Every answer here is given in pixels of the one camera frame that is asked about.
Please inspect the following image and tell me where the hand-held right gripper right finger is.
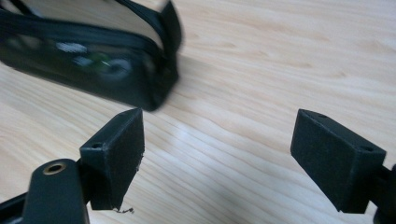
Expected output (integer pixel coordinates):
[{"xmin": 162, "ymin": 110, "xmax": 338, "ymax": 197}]
[{"xmin": 290, "ymin": 107, "xmax": 388, "ymax": 215}]

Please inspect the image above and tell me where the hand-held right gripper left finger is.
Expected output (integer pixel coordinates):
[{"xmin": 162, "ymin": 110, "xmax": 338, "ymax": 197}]
[{"xmin": 78, "ymin": 107, "xmax": 146, "ymax": 211}]

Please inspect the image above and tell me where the black pencil case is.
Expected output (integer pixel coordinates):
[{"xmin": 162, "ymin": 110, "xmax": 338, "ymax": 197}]
[{"xmin": 0, "ymin": 0, "xmax": 184, "ymax": 113}]

